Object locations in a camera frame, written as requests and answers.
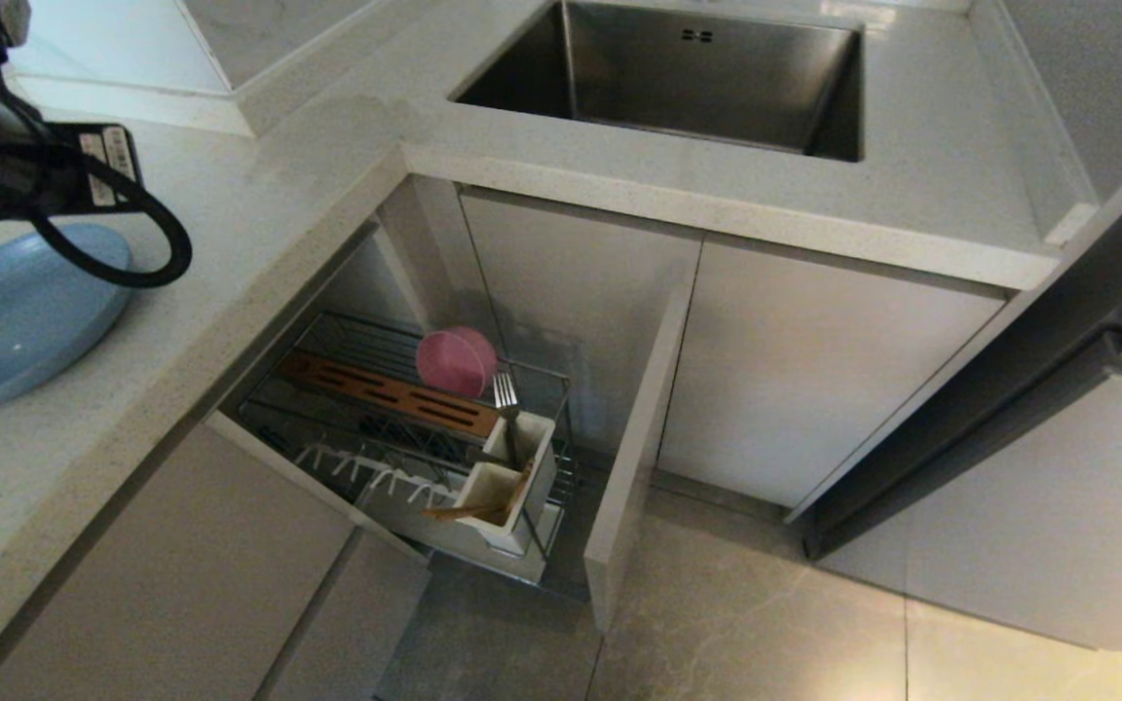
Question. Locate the blue round plate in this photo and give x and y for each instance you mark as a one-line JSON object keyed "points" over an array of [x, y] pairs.
{"points": [[25, 312]]}

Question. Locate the pink speckled bowl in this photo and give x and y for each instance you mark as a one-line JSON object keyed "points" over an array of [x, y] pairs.
{"points": [[456, 360]]}

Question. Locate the metal fork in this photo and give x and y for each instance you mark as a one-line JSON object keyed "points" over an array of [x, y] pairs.
{"points": [[506, 394]]}

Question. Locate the wooden chopstick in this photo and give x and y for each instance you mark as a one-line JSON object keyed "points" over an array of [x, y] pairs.
{"points": [[473, 516], [454, 509]]}

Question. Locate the beige pull-out cabinet front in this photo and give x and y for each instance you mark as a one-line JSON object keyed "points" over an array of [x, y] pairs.
{"points": [[634, 458]]}

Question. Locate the brown slotted wooden board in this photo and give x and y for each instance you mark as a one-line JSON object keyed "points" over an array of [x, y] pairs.
{"points": [[386, 394]]}

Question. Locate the large beige drawer front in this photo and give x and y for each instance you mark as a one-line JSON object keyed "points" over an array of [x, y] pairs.
{"points": [[181, 584]]}

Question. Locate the white drip tray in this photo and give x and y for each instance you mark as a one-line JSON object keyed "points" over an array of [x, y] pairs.
{"points": [[415, 526]]}

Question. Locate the narrow beige cabinet door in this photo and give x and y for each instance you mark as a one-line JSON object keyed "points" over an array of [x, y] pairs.
{"points": [[600, 273]]}

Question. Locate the small beige drawer front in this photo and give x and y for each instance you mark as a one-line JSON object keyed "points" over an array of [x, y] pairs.
{"points": [[347, 633]]}

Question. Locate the chopsticks bundle in holder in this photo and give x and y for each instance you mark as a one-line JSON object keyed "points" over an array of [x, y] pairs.
{"points": [[520, 492]]}

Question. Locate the white two-compartment cutlery holder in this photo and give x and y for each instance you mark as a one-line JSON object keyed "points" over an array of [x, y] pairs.
{"points": [[540, 467]]}

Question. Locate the stainless steel sink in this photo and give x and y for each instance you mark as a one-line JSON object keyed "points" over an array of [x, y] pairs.
{"points": [[707, 88]]}

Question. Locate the wide beige cabinet door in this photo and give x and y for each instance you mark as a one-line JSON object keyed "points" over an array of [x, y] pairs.
{"points": [[814, 380]]}

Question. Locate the white appliance front panel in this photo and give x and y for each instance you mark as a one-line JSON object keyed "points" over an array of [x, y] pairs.
{"points": [[1058, 516]]}

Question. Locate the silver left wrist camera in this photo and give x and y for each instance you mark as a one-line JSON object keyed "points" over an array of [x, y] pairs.
{"points": [[16, 19]]}

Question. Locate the dark grey door frame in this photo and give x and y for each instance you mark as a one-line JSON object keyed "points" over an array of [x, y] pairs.
{"points": [[1009, 389]]}

